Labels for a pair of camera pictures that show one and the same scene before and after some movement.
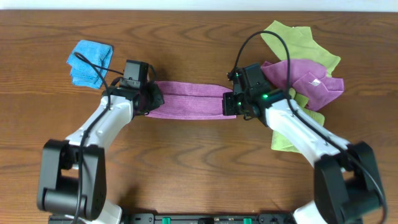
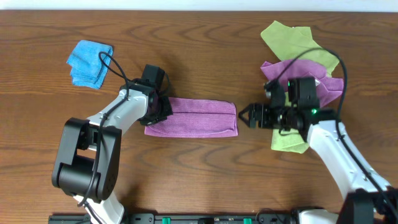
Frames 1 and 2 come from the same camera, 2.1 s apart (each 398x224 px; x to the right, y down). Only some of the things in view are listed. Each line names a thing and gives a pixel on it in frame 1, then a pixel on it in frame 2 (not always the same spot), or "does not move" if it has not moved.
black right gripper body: x=229 y=103 -> x=254 y=115
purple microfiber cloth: x=190 y=100 -> x=198 y=117
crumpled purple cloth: x=308 y=78 does not move
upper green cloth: x=302 y=45 does not move
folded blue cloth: x=83 y=73 does not move
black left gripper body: x=154 y=98 -> x=161 y=111
